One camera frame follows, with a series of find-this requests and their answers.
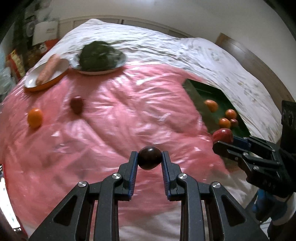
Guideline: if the red apple front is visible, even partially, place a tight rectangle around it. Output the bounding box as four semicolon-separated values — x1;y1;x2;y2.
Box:
230;118;239;128

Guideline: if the red apple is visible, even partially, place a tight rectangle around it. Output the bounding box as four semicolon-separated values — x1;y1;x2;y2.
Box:
230;118;239;128
212;128;234;144
70;96;84;115

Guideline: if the small orange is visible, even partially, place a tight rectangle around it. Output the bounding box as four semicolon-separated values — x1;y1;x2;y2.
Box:
219;118;231;128
27;108;43;129

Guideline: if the large orange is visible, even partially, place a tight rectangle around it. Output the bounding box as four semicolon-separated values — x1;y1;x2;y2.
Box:
225;109;237;120
204;99;219;113

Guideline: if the dark plum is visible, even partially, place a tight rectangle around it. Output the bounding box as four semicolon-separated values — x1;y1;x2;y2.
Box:
137;146;163;170

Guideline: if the blue gloved right hand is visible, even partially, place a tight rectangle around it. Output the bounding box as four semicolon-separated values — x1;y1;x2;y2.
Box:
252;189;295;226

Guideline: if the green tray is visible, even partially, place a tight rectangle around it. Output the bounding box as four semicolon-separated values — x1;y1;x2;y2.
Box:
181;78;251;140

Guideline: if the pink plastic sheet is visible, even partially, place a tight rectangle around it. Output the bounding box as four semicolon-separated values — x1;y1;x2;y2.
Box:
1;65;227;228

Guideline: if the white bed duvet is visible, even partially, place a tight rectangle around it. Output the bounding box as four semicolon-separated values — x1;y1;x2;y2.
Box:
21;18;283;241

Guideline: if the orange rimmed plate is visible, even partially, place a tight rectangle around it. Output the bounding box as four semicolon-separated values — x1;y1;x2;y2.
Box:
23;59;70;92

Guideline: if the translucent plastic bag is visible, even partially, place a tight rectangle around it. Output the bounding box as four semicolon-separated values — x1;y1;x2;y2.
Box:
0;53;16;103

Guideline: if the white striped plate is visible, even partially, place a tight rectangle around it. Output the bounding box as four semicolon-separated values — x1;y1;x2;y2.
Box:
70;51;127;76

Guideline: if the carrot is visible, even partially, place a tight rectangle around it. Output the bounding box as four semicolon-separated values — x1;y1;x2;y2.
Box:
36;54;61;86

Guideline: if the green leafy vegetable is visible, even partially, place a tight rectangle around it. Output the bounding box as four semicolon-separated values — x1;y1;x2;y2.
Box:
79;41;120;67

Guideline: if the red snack package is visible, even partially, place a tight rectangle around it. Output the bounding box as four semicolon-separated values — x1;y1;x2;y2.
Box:
7;49;26;80

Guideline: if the white cardboard box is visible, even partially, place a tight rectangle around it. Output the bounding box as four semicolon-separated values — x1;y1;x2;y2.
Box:
32;21;58;46

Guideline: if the white headboard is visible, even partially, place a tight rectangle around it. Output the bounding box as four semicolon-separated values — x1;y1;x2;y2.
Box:
58;15;194;38

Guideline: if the lower white fan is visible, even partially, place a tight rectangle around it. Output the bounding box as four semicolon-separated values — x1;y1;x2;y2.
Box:
26;22;35;38

